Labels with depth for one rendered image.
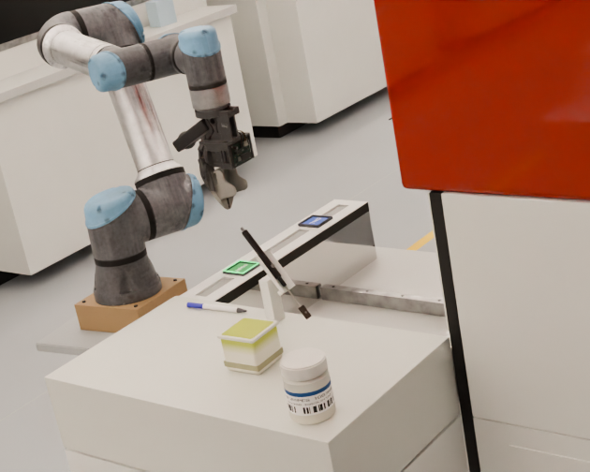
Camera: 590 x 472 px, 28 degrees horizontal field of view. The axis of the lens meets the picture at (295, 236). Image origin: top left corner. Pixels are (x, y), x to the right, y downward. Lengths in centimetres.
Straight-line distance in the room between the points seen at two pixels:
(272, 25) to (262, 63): 22
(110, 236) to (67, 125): 293
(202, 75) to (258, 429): 75
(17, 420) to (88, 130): 175
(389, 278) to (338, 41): 449
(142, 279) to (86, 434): 56
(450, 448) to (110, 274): 91
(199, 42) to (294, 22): 450
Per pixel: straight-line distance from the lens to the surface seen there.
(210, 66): 224
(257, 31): 680
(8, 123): 524
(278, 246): 250
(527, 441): 198
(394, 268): 264
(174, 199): 259
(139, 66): 229
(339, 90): 700
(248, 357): 193
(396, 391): 184
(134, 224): 255
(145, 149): 262
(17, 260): 540
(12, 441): 413
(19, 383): 453
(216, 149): 227
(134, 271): 257
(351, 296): 249
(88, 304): 263
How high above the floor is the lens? 183
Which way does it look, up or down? 20 degrees down
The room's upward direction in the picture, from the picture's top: 11 degrees counter-clockwise
